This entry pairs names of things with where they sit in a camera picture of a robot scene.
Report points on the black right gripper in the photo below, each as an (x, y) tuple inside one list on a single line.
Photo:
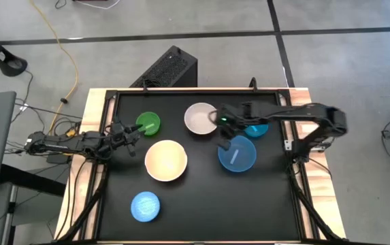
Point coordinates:
[(230, 117)]

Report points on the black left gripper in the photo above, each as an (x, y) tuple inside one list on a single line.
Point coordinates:
[(121, 134)]

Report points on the large blue translucent bowl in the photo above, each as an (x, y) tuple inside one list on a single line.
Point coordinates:
[(239, 154)]

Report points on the small green bowl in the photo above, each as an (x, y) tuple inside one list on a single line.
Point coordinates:
[(148, 123)]

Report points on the grey speckled bowl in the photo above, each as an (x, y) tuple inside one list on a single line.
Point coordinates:
[(198, 119)]

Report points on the small blue textured bowl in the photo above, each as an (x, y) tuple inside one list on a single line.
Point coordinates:
[(145, 206)]

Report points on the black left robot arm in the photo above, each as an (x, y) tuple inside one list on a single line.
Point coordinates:
[(62, 143)]

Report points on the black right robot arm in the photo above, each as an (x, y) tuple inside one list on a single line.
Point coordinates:
[(300, 110)]

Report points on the small teal bowl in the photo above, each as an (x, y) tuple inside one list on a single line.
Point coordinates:
[(257, 130)]

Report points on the large cream bowl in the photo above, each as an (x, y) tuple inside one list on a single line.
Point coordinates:
[(165, 160)]

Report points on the black table mat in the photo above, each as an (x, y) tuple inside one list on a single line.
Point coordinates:
[(198, 204)]

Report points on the black computer tower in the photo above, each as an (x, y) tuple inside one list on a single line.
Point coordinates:
[(171, 69)]

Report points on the black curved stand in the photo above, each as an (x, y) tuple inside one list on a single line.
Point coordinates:
[(0, 56)]

